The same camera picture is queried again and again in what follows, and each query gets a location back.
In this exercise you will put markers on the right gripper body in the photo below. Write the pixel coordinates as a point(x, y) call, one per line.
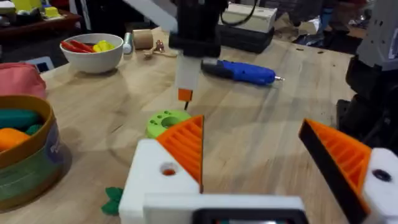
point(199, 28)

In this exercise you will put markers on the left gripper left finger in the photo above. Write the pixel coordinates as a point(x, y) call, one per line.
point(146, 174)

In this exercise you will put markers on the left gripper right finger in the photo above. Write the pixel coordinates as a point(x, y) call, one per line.
point(345, 155)

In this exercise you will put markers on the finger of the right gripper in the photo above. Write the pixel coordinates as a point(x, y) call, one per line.
point(188, 73)

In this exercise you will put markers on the green toy vegetable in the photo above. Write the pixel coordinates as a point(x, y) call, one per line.
point(112, 199)

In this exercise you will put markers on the blue electric screwdriver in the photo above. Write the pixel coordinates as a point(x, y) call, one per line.
point(245, 72)

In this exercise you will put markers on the wooden spoon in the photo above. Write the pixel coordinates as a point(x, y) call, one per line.
point(160, 53)

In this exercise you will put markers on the black flat case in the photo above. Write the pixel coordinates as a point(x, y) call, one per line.
point(245, 39)

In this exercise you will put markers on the white flat box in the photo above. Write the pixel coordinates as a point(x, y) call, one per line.
point(248, 17)

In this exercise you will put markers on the green disc with holes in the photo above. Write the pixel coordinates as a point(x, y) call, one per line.
point(158, 123)

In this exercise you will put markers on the brown tape roll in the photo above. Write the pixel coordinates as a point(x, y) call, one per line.
point(143, 39)

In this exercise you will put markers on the small white cylinder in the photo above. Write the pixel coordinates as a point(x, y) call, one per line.
point(127, 43)

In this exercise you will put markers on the yellow toy pepper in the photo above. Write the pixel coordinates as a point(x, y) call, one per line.
point(104, 46)

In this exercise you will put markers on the white bowl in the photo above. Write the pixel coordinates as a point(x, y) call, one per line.
point(93, 60)

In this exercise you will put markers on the red toy chili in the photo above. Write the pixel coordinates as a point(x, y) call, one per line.
point(76, 46)

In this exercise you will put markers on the round tub with toys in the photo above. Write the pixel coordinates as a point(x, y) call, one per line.
point(21, 155)

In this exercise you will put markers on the yellow toy block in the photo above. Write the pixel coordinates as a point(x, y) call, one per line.
point(52, 12)

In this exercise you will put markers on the pink soft bag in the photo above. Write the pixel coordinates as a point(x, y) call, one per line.
point(18, 79)

